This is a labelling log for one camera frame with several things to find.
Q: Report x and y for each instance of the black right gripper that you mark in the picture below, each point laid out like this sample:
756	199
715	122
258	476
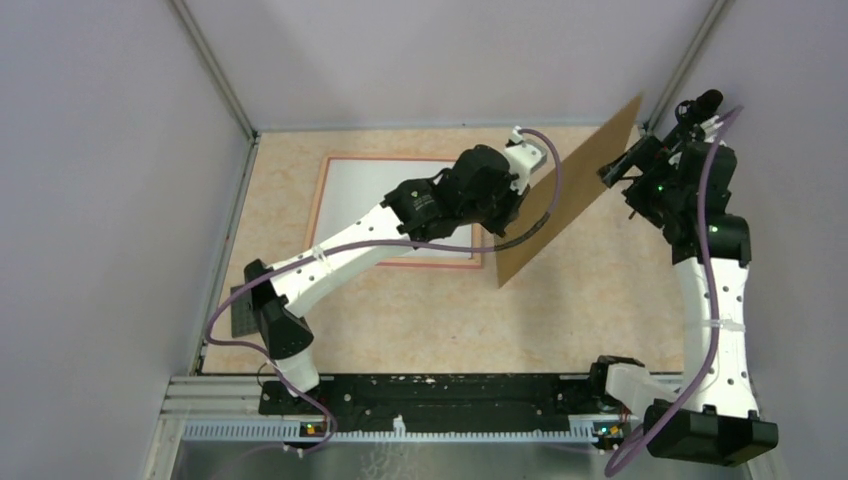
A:
651	157

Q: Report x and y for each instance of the brown backing board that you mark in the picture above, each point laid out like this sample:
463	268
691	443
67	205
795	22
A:
579	186

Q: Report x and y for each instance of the pink wooden picture frame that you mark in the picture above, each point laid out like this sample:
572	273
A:
318	199

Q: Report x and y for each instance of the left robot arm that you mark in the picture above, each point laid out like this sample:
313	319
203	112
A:
485	186

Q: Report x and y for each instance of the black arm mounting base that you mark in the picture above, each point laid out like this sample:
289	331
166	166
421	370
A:
446	403

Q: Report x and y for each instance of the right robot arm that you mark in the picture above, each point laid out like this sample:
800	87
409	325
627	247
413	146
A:
682	188

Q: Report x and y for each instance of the black microphone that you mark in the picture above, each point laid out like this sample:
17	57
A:
691	115

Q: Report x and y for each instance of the grey building baseplate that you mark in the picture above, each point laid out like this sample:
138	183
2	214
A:
242	321

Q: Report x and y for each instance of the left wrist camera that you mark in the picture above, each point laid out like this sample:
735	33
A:
524	156

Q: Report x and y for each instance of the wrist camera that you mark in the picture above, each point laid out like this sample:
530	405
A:
524	156
707	131

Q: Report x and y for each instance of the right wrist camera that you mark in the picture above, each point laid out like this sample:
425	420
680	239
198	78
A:
707	131

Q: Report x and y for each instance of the white cable duct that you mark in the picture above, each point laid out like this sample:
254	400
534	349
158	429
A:
583	429

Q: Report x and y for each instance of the aluminium rail front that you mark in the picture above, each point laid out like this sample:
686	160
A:
212	394

